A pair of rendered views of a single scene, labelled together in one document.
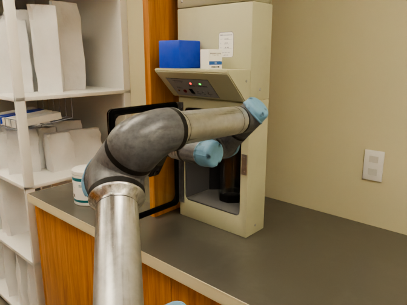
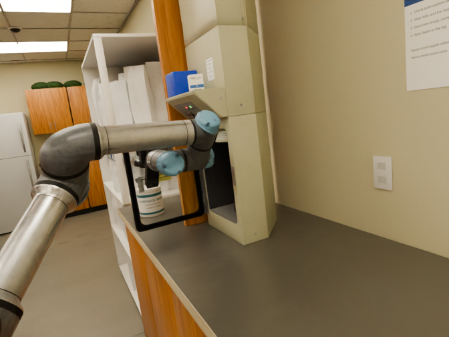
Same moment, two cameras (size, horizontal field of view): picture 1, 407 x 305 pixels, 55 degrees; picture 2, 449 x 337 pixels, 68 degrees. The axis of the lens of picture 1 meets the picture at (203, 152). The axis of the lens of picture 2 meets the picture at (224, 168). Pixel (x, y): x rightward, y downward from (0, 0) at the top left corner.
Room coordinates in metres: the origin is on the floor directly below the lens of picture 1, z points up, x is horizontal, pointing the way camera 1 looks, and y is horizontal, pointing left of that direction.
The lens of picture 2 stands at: (0.16, -0.56, 1.43)
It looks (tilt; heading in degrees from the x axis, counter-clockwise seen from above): 10 degrees down; 23
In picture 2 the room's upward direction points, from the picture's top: 7 degrees counter-clockwise
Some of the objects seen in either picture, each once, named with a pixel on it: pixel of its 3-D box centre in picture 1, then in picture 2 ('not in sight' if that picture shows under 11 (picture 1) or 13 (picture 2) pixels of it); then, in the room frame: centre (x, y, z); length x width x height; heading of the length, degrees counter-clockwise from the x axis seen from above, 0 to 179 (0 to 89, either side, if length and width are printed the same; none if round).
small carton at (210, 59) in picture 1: (211, 59); (196, 83); (1.26, -0.02, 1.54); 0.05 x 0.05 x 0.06; 32
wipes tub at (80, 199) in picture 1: (88, 184); not in sight; (1.59, 0.49, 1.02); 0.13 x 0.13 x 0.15
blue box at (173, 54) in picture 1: (179, 54); (182, 84); (1.36, 0.08, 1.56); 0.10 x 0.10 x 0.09; 48
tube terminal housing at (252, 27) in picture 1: (233, 118); (240, 136); (1.43, -0.11, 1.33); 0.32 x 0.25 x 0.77; 48
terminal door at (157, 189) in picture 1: (146, 161); (165, 177); (1.31, 0.20, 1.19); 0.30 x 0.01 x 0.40; 139
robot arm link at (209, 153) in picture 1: (201, 150); (168, 162); (1.05, 0.01, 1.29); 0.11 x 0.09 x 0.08; 52
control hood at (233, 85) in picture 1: (200, 84); (194, 107); (1.29, 0.01, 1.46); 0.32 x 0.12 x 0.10; 48
